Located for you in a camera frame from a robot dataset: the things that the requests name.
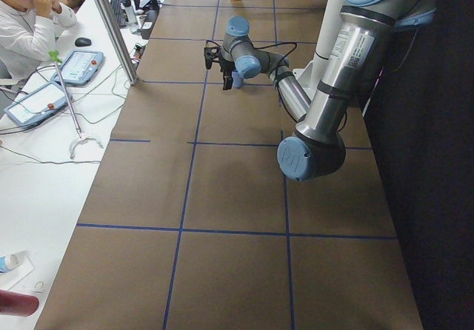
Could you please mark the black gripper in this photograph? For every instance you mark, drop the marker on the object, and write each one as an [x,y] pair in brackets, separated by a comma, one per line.
[227,69]

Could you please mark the second grey blue robot arm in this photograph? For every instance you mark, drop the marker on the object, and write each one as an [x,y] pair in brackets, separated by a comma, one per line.
[316,148]

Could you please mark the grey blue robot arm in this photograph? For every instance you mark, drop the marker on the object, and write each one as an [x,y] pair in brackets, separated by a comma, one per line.
[238,53]

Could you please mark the blue ribbed plastic cup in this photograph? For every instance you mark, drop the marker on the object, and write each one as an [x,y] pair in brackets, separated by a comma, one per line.
[238,81]

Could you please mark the black keyboard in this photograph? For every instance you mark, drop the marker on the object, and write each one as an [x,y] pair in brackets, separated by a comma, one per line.
[119,12]

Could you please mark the blue teach pendant tablet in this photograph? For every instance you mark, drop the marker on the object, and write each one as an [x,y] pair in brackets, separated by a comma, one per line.
[78,68]

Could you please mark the black computer mouse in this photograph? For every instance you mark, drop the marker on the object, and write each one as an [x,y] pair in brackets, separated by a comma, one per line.
[83,42]

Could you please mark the metal reacher grabber tool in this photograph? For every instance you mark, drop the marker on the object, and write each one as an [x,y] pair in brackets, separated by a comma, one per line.
[82,137]

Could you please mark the person in white shirt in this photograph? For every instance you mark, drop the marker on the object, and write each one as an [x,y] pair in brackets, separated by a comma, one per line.
[29,29]

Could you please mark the blue white paper roll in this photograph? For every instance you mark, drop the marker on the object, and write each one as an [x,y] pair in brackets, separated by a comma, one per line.
[8,263]

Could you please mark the red cylinder bottle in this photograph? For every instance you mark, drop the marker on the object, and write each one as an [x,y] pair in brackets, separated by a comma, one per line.
[17,304]

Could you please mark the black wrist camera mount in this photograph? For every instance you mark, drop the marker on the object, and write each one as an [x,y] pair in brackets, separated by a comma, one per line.
[211,53]

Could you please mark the aluminium frame post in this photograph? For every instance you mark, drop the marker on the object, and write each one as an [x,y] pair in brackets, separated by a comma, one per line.
[114,33]

